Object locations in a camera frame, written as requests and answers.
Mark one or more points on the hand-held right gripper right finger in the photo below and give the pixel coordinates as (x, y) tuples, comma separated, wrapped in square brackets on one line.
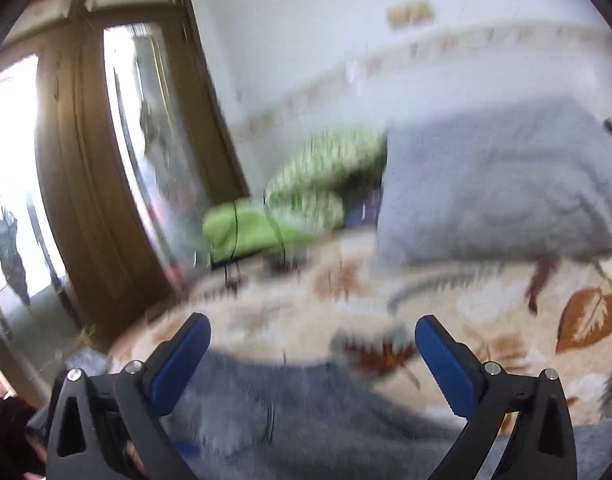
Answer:
[(443, 361)]

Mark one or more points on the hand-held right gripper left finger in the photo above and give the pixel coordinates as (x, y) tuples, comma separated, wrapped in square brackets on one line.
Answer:
[(178, 366)]

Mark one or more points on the blue denim pants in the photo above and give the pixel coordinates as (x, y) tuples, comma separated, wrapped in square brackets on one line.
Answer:
[(286, 410)]

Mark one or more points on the leaf-print blanket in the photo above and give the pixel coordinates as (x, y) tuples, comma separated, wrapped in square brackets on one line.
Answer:
[(486, 300)]

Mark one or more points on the lime green cloth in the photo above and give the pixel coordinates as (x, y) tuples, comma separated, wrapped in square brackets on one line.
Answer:
[(246, 232)]

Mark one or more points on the purple cloth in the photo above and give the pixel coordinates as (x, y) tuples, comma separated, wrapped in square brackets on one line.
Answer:
[(366, 207)]

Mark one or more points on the grey pillow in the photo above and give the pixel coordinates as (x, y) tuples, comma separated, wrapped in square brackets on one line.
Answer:
[(486, 185)]

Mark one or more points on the dark red clothing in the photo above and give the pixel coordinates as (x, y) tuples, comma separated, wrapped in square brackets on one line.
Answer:
[(8, 435)]

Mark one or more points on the dark hanging garment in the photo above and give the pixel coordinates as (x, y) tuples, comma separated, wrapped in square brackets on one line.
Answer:
[(8, 250)]

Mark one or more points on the wooden door with glass pane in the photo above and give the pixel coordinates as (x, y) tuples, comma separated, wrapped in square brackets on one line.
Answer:
[(86, 170)]

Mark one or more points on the green patterned quilt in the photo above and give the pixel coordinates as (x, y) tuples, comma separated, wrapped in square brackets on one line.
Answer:
[(326, 160)]

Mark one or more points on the beige light switch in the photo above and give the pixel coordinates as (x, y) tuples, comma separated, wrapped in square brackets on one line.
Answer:
[(410, 14)]

